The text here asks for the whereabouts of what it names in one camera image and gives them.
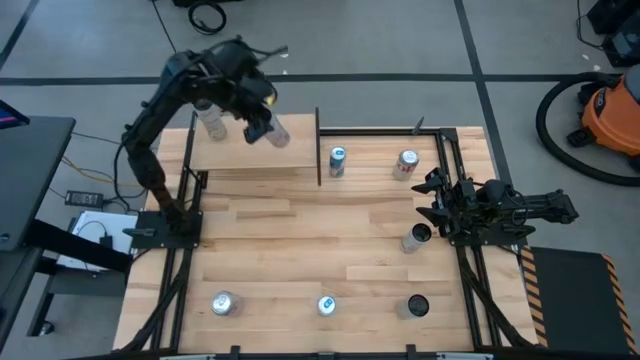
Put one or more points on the caster wheel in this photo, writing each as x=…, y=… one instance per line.
x=46, y=328

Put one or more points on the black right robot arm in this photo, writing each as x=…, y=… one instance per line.
x=540, y=207

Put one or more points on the orange shop vacuum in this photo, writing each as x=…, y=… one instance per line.
x=541, y=125
x=617, y=115

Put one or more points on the silver Diet Coke can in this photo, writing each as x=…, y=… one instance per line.
x=406, y=165
x=225, y=303

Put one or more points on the black desk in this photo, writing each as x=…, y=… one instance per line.
x=30, y=165

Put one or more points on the white Celsius Tropical Vibe can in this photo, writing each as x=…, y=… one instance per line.
x=215, y=127

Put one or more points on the black equipment case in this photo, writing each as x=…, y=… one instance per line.
x=622, y=40

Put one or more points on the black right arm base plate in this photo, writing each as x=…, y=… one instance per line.
x=490, y=239

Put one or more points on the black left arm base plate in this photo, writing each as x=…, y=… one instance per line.
x=150, y=239

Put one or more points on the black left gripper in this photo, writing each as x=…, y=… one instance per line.
x=257, y=97

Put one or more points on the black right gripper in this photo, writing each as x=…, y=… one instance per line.
x=460, y=210

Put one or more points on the white paper box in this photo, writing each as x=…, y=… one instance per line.
x=95, y=225

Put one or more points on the black power adapter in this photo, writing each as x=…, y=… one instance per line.
x=84, y=198

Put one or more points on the dented blue Red Bull can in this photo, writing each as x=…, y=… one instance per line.
x=326, y=305

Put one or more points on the laptop screen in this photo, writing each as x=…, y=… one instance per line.
x=10, y=117

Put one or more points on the black aluminium table frame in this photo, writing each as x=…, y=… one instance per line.
x=380, y=132

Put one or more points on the black hazard-striped mat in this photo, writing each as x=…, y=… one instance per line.
x=570, y=295

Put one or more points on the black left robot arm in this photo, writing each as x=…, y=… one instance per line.
x=145, y=165

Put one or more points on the white Celsius Peach Vibe can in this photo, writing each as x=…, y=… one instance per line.
x=414, y=240
x=279, y=136

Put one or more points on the white Celsius can yellow band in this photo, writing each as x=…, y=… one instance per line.
x=415, y=306

